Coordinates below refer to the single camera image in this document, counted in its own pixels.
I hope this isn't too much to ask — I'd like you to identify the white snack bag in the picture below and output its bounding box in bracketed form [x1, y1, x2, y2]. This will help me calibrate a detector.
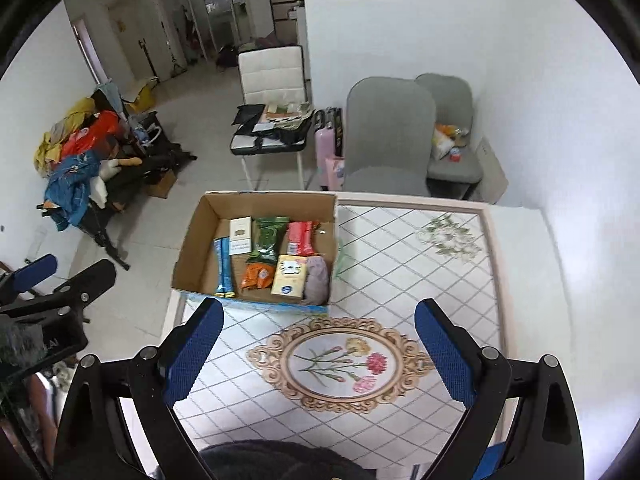
[430, 128, 456, 161]

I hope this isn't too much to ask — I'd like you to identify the small grey chair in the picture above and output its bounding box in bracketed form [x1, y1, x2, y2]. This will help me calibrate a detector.
[415, 73, 485, 201]

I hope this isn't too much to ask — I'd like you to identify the yellow cloth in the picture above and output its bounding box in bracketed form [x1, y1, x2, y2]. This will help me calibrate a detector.
[33, 97, 96, 174]

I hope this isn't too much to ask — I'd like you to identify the cream plush toy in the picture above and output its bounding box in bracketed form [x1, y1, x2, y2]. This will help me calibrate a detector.
[89, 157, 146, 209]

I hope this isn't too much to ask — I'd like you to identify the yellow bag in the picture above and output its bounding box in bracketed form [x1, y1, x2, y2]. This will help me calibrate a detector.
[130, 77, 160, 111]

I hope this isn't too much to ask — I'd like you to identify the blue long tube packet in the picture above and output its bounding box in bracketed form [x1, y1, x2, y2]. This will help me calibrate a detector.
[212, 237, 237, 299]

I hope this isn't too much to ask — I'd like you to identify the dark floor bag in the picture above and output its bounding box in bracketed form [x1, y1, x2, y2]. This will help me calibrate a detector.
[215, 44, 242, 68]

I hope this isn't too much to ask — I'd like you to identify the red cloth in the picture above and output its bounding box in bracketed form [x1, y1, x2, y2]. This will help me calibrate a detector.
[60, 109, 124, 161]

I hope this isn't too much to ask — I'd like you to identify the large grey chair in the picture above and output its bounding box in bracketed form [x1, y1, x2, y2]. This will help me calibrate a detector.
[342, 76, 437, 197]

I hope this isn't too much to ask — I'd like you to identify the patterned dining table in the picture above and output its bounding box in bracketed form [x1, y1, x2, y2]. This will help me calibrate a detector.
[160, 191, 572, 467]

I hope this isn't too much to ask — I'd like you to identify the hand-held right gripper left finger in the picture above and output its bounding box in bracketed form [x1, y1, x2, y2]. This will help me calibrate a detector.
[52, 297, 225, 480]

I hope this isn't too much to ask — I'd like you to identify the white packet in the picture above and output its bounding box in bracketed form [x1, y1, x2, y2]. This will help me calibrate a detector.
[228, 216, 254, 254]

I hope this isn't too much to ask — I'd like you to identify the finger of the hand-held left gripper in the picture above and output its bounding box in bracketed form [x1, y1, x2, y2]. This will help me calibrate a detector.
[50, 259, 117, 311]
[2, 254, 59, 296]

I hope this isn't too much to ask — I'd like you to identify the stack of papers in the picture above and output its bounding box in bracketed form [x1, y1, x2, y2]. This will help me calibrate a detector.
[264, 101, 314, 124]

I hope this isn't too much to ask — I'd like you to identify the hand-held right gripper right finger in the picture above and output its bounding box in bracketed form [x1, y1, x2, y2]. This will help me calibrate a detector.
[414, 298, 587, 480]

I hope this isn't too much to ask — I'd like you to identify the black metal rack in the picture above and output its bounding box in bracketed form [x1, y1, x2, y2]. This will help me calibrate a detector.
[37, 124, 199, 271]

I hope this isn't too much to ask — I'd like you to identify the purple cloth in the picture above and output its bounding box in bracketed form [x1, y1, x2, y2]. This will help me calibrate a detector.
[302, 255, 331, 305]

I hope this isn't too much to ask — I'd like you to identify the blue cloth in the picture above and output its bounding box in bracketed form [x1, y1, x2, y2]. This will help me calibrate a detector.
[44, 152, 104, 231]

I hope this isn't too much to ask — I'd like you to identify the orange snack packet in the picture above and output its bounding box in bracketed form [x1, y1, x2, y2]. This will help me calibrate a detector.
[239, 261, 275, 292]

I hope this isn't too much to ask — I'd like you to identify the pink gift bag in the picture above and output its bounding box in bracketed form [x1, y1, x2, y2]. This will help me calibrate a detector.
[325, 156, 347, 192]

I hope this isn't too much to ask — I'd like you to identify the white padded chair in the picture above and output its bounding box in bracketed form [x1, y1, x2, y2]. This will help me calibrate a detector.
[230, 45, 314, 191]

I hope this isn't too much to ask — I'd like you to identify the person's dark fleece clothing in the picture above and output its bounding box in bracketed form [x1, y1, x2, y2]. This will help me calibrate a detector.
[197, 438, 379, 480]

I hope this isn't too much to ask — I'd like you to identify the pink suitcase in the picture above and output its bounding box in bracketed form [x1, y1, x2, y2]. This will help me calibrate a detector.
[312, 106, 346, 191]

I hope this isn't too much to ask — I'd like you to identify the small cardboard box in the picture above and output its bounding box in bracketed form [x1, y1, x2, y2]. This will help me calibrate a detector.
[145, 167, 179, 200]

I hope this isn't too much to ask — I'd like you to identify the red snack packet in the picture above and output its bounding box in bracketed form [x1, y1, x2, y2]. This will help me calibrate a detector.
[285, 220, 321, 257]

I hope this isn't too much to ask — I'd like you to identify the black folder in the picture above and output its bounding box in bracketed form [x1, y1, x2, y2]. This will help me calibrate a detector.
[232, 104, 267, 136]

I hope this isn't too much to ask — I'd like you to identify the white yellow tissue pack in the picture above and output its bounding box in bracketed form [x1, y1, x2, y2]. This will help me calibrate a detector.
[270, 254, 309, 297]

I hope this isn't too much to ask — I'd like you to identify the dark green snack packet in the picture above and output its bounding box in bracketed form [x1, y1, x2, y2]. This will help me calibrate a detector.
[246, 216, 291, 267]

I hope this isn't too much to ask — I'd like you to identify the black bag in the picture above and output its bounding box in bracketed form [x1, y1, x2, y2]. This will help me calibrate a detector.
[254, 122, 314, 149]

